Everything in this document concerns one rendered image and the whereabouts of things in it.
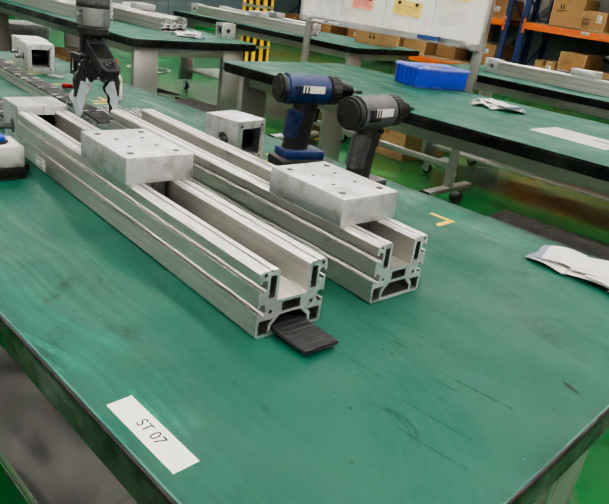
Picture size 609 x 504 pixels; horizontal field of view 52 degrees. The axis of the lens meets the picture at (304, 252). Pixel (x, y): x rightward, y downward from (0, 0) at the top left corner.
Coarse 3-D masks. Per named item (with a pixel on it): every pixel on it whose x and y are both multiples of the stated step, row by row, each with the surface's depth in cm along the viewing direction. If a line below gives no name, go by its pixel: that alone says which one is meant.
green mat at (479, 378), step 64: (64, 64) 235; (0, 192) 104; (64, 192) 108; (0, 256) 83; (64, 256) 85; (128, 256) 88; (448, 256) 104; (512, 256) 107; (64, 320) 70; (128, 320) 72; (192, 320) 74; (320, 320) 78; (384, 320) 80; (448, 320) 82; (512, 320) 85; (576, 320) 87; (128, 384) 61; (192, 384) 62; (256, 384) 64; (320, 384) 65; (384, 384) 67; (448, 384) 68; (512, 384) 70; (576, 384) 72; (128, 448) 53; (192, 448) 54; (256, 448) 55; (320, 448) 56; (384, 448) 57; (448, 448) 58; (512, 448) 60
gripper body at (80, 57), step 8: (80, 32) 143; (88, 32) 142; (96, 32) 143; (104, 32) 144; (80, 40) 148; (80, 48) 148; (72, 56) 148; (80, 56) 145; (88, 56) 144; (80, 64) 146; (88, 64) 145; (72, 72) 150; (88, 72) 146; (96, 72) 147; (88, 80) 148; (104, 80) 149
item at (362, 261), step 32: (128, 128) 131; (160, 128) 134; (192, 128) 128; (224, 160) 109; (256, 160) 111; (224, 192) 106; (256, 192) 99; (288, 224) 94; (320, 224) 89; (384, 224) 89; (352, 256) 85; (384, 256) 82; (416, 256) 87; (352, 288) 86; (384, 288) 85; (416, 288) 90
